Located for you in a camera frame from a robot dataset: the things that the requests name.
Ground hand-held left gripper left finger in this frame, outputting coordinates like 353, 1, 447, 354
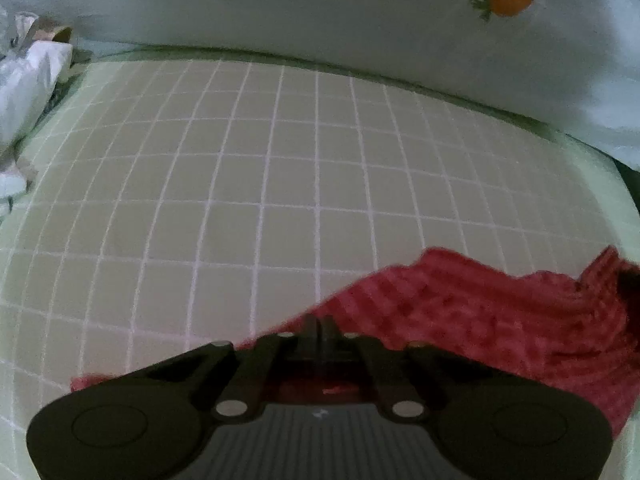
148, 312, 324, 422

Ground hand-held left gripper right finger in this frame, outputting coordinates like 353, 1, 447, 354
324, 313, 501, 424

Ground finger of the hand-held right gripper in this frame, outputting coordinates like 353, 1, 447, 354
617, 266, 640, 322

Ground red checked cloth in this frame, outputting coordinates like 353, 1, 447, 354
70, 246, 640, 436

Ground green grid mat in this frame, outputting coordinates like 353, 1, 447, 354
0, 47, 640, 480

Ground carrot print pale blanket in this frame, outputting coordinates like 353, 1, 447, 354
0, 0, 640, 171

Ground small pale crumpled cloth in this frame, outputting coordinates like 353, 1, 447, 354
0, 157, 38, 203

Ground white crumpled bag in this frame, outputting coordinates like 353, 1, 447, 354
0, 9, 76, 147

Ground brown tape roll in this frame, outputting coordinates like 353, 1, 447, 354
31, 17, 76, 44

